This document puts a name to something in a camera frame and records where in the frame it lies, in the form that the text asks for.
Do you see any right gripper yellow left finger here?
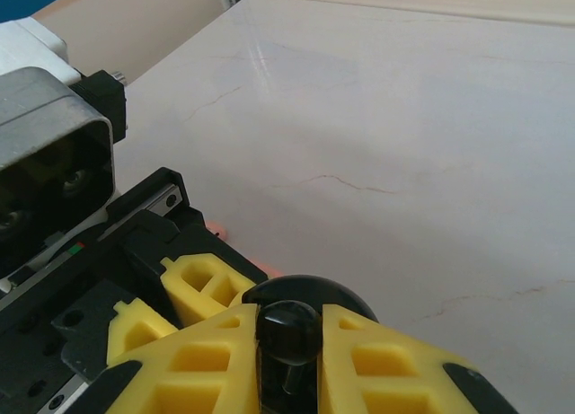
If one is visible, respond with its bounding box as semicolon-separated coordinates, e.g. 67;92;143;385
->
92;304;261;414

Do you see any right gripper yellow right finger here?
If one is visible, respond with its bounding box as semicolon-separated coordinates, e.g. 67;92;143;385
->
316;304;513;414

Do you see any black wireless earbud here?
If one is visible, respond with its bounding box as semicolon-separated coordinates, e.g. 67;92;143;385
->
254;299;325;414

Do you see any earbud charging case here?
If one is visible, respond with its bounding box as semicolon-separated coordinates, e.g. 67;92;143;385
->
242;274;381;328

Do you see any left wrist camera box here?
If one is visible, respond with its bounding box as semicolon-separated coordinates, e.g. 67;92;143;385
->
0;18;130;271

